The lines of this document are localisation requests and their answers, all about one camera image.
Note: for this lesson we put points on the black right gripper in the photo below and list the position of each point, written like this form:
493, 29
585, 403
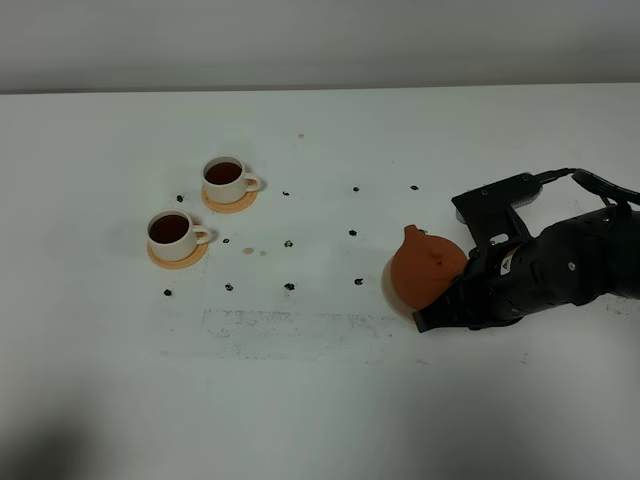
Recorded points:
565, 264

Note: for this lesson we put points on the brown clay teapot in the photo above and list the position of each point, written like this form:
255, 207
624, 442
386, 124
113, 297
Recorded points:
424, 267

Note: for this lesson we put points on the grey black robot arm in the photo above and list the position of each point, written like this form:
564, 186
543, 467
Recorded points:
616, 225

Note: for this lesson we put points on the beige round teapot coaster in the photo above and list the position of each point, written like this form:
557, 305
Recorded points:
400, 308

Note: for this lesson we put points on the orange coaster far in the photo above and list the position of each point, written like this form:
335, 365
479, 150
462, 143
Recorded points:
228, 208

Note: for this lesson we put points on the orange coaster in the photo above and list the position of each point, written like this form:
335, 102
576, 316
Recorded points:
198, 253
228, 208

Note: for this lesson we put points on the orange coaster near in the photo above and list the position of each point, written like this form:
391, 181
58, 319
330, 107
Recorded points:
198, 253

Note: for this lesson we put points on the white teacup far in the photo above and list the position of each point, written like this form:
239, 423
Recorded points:
227, 179

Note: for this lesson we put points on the white teacup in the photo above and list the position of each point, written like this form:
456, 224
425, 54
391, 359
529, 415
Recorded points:
174, 235
227, 179

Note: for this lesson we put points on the white teacup near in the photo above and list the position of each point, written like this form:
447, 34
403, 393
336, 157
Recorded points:
174, 235

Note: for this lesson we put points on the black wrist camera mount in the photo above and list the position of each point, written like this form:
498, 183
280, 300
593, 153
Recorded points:
490, 211

